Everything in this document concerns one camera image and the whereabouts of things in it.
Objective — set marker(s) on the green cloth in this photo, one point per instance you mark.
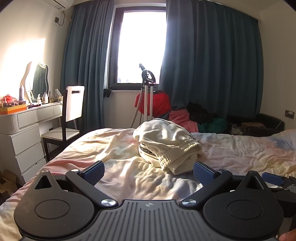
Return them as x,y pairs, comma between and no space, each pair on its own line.
215,125

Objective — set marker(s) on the grey wall socket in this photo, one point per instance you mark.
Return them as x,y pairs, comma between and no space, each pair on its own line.
289,113

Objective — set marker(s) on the row of cosmetic bottles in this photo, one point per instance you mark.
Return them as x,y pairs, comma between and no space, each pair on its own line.
46,98

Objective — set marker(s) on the white air conditioner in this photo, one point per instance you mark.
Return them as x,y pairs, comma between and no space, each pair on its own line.
61,3

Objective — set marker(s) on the orange box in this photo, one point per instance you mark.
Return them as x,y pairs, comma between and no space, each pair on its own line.
13,109

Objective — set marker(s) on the window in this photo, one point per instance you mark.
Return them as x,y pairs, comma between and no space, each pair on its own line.
141,46

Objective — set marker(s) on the cream sweatpants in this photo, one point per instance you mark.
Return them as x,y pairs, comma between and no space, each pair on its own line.
161,136

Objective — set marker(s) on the red cloth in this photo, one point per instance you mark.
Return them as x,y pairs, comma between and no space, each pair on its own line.
159,102

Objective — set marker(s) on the pink cloth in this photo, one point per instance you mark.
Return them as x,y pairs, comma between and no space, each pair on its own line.
182,119

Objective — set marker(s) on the black sofa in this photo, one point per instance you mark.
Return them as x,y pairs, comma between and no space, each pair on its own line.
266,131

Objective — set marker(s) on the white and black chair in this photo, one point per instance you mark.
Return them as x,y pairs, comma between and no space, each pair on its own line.
74,104

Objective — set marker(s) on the blue curtain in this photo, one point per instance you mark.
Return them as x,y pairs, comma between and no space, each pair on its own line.
212,60
87,69

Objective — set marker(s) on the garment steamer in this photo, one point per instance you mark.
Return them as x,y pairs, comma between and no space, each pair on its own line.
148,76

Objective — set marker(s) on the bed with pastel sheet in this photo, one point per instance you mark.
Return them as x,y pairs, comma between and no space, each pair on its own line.
115,148

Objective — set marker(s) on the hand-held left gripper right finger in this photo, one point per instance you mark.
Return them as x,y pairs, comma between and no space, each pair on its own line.
203,172

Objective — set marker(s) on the wavy vanity mirror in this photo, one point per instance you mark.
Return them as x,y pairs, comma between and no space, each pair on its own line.
38,78

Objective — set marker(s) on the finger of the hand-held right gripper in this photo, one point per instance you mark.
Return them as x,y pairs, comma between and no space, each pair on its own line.
272,178

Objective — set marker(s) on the black cloth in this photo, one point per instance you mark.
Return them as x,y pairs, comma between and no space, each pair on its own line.
198,111

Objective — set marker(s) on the flattened cardboard pieces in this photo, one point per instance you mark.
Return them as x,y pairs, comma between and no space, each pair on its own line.
8,183

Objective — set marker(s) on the white dressing table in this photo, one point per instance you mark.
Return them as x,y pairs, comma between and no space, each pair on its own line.
27,129

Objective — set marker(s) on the person's right hand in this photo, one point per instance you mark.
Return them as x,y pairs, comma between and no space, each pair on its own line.
289,236

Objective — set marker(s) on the cardboard box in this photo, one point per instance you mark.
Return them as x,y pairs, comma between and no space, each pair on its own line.
252,124

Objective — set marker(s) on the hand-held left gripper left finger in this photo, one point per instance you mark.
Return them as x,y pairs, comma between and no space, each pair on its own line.
93,172

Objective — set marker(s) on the grey spray bottle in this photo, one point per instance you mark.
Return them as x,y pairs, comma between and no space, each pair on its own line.
21,92

